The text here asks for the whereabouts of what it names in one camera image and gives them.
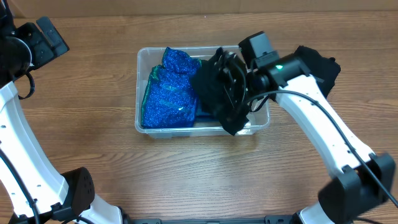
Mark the blue green sequin cloth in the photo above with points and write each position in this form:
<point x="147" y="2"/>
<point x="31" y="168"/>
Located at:
<point x="169" y="100"/>

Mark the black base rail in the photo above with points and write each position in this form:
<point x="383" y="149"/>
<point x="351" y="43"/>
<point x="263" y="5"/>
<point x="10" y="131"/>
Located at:
<point x="269" y="219"/>

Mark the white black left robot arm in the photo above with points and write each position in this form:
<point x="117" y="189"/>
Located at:
<point x="37" y="190"/>

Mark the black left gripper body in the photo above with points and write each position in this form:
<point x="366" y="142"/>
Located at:
<point x="43" y="42"/>

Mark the long black garment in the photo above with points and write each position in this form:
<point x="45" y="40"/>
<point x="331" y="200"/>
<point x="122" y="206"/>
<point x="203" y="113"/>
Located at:
<point x="205" y="86"/>

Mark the blue denim jeans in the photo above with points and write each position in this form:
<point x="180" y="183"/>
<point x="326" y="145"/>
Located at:
<point x="202" y="114"/>

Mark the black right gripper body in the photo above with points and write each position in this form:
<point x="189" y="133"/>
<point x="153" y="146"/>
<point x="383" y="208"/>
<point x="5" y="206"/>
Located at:
<point x="239" y="89"/>

